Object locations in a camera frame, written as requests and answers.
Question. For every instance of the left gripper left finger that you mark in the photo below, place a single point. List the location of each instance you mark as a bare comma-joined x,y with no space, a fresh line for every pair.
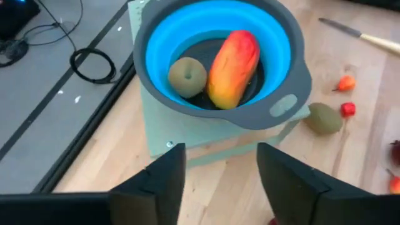
150,203

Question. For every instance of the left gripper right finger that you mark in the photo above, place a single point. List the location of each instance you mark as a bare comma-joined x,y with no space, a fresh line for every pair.
297,200

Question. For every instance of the red round toy fruit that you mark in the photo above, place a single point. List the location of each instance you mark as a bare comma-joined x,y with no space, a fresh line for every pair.
273,222

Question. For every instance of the dark red toy plum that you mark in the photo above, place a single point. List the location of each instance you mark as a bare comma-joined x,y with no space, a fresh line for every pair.
396,153

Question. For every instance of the orange yellow toy pear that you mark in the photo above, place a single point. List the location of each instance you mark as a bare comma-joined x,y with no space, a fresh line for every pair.
395,185
346,83

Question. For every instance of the large orange red toy mango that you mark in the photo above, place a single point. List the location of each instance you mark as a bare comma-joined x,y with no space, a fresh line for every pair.
232,68

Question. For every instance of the teal collapsible bowl grey rim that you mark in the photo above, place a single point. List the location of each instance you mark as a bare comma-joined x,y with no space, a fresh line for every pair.
275,40

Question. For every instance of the small red toy fruit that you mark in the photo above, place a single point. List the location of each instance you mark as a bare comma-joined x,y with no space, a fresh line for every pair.
347,109

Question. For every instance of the pale green perforated metal shelf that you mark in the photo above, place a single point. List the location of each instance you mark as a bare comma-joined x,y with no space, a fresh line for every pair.
162,131

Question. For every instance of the black electronic device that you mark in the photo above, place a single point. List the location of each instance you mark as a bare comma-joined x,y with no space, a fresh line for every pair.
15,15

